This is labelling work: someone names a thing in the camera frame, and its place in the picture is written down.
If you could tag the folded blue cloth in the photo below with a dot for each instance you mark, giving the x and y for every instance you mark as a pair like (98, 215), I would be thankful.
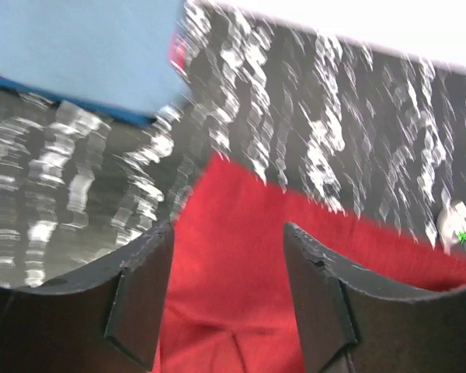
(81, 107)

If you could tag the dark red cloth napkin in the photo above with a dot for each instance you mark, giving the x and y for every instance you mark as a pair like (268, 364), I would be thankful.
(229, 307)

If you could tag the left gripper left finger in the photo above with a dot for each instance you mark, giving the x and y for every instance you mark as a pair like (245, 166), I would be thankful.
(102, 317)

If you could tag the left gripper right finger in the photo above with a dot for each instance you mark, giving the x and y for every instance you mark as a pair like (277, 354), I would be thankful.
(351, 319)

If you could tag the folded pink cloth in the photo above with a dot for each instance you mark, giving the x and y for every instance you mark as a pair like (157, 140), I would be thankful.
(177, 52)

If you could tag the silver spoon patterned handle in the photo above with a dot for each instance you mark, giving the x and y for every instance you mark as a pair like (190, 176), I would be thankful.
(451, 225)

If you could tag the folded grey-blue cloth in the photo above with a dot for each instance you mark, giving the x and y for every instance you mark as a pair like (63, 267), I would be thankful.
(111, 56)

